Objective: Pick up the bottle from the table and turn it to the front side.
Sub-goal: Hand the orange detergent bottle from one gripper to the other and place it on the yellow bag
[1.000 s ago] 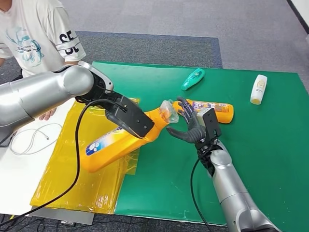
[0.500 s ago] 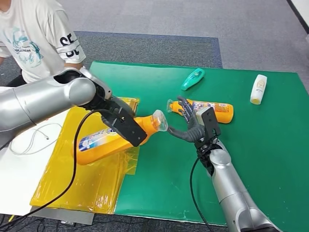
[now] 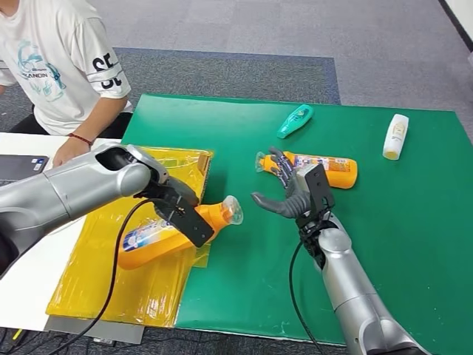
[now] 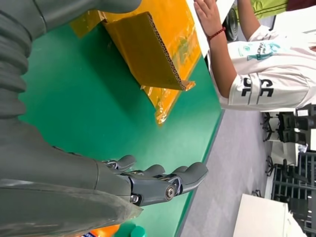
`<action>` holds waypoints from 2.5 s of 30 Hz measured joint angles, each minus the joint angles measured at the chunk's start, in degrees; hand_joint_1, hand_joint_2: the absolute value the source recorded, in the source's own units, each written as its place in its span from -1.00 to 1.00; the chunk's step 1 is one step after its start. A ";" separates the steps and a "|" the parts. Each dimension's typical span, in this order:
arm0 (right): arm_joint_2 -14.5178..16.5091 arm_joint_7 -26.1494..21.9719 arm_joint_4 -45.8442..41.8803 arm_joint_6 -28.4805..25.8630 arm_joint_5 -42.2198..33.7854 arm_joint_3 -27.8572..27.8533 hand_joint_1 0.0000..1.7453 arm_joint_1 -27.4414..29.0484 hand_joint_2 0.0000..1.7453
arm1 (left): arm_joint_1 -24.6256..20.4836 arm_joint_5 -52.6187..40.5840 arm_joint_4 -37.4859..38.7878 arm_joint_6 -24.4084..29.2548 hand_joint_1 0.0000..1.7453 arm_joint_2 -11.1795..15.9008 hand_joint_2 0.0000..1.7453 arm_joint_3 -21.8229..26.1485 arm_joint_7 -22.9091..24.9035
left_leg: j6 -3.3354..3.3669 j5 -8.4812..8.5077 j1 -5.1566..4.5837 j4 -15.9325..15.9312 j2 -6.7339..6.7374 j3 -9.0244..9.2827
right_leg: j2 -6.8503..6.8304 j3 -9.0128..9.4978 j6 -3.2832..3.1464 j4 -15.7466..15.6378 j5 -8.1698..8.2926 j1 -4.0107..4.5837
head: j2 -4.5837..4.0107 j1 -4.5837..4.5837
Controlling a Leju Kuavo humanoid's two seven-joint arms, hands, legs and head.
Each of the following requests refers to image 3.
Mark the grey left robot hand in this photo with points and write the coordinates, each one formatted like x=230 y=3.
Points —
x=182 y=188

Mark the person's left hand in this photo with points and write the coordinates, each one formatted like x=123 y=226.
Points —
x=68 y=153

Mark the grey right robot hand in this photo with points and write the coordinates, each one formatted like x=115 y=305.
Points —
x=292 y=203

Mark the orange bottle with clear cap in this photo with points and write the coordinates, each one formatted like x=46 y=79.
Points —
x=339 y=174
x=148 y=252

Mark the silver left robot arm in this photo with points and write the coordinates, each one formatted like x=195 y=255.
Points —
x=74 y=191

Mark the person's left forearm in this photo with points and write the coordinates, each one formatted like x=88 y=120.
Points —
x=99 y=120

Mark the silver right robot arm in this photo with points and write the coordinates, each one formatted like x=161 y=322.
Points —
x=351 y=284

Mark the teal bottle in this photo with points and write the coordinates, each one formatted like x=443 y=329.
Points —
x=295 y=121

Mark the white bottle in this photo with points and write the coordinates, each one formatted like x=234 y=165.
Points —
x=395 y=136

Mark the grey laptop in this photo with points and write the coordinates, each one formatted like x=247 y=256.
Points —
x=18 y=166

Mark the person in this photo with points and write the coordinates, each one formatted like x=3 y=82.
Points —
x=55 y=49

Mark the dark grey floor rug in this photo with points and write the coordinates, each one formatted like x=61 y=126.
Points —
x=222 y=73

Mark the yellow film wrapped board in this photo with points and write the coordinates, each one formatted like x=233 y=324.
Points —
x=111 y=299

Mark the green table mat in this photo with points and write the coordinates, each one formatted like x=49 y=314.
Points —
x=406 y=220

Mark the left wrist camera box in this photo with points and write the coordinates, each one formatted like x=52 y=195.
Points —
x=188 y=223

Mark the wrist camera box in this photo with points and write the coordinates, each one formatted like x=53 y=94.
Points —
x=317 y=188
x=188 y=223

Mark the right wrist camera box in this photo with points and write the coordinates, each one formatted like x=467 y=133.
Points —
x=317 y=188

